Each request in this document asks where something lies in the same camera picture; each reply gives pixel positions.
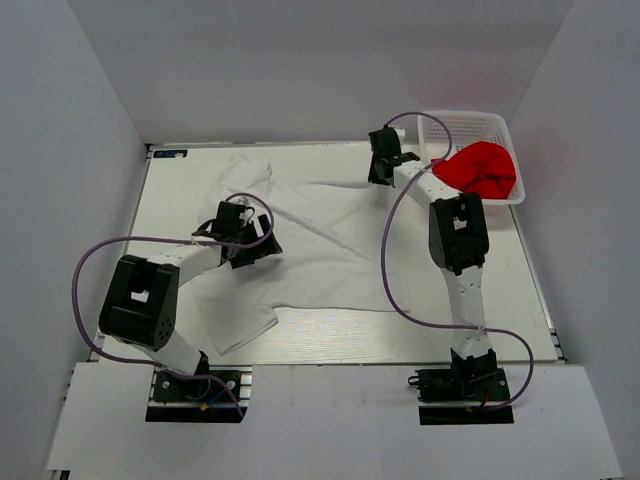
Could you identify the blue table label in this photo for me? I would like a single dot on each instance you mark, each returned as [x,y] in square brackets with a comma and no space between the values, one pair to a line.
[170,153]

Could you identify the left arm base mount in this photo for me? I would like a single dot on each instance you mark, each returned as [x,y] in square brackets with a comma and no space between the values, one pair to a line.
[199,402]

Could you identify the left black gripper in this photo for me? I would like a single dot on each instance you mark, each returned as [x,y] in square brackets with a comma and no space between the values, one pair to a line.
[270,247]

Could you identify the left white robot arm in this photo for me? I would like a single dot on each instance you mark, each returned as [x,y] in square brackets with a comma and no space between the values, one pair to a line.
[140,308]

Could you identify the white t-shirt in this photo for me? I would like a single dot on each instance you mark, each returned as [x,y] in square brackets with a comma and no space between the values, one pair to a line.
[330,232]

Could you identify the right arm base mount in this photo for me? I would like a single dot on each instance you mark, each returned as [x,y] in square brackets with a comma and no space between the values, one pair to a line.
[442,401]

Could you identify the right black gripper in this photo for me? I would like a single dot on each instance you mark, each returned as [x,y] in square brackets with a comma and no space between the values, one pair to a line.
[375,177]

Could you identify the red t-shirt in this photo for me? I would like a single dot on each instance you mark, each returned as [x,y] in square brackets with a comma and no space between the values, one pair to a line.
[484,168]

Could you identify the white plastic basket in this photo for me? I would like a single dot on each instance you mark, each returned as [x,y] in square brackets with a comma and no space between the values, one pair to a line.
[443,133]

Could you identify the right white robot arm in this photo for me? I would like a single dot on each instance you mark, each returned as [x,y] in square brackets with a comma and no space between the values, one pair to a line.
[458,238]

